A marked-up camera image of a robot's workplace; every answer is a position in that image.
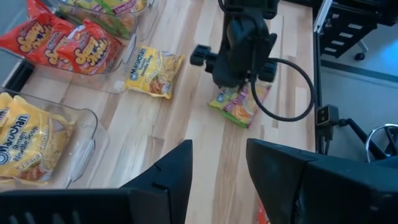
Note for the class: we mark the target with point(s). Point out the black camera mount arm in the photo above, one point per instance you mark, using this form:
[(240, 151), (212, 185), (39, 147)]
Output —
[(357, 130)]

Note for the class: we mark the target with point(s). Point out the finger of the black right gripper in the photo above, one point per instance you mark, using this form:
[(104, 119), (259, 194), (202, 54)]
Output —
[(202, 56), (268, 71)]

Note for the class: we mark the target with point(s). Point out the green Lime Chili Shrimp pack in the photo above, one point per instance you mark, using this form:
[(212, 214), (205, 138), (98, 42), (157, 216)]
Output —
[(236, 107), (124, 6), (118, 25)]

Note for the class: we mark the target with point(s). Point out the clear plastic bin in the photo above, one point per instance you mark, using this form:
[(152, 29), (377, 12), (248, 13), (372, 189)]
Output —
[(87, 149), (146, 25), (118, 81)]

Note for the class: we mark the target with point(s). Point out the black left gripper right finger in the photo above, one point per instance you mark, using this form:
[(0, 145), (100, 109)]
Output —
[(326, 193)]

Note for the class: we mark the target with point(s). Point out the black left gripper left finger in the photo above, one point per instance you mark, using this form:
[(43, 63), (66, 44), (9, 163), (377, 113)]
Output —
[(149, 205)]

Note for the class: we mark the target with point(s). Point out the black panel with white stripes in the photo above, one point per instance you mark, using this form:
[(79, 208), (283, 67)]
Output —
[(348, 34)]

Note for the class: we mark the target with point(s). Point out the silver aluminium bracket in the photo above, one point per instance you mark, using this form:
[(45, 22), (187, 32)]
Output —
[(321, 15)]

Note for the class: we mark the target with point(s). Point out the black caster wheel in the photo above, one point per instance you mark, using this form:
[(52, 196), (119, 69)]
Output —
[(360, 56)]

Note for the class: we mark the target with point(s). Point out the black stereo camera box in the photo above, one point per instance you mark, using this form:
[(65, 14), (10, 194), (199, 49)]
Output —
[(326, 115)]

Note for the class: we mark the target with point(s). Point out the yellow Creamy Chicken ramen pack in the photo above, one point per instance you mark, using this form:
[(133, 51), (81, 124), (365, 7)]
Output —
[(154, 73), (31, 143), (4, 105)]

